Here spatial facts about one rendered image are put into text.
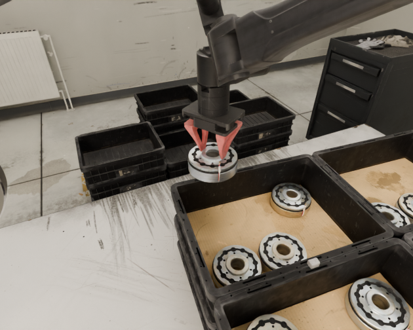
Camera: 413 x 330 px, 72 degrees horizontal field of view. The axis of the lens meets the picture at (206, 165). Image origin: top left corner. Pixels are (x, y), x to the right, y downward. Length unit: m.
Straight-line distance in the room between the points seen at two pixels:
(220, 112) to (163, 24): 2.86
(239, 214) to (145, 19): 2.75
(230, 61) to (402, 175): 0.76
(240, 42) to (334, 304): 0.52
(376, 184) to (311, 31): 0.69
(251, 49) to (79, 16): 2.85
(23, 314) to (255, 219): 0.60
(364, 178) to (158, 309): 0.69
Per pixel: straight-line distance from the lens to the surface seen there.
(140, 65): 3.37
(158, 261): 0.84
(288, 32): 0.36
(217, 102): 0.50
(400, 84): 2.11
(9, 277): 0.95
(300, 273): 0.56
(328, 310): 0.66
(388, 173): 1.04
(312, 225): 0.78
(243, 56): 0.39
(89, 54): 3.26
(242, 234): 0.72
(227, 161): 0.58
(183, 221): 0.61
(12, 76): 3.22
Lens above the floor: 1.39
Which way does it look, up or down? 38 degrees down
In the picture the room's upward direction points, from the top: straight up
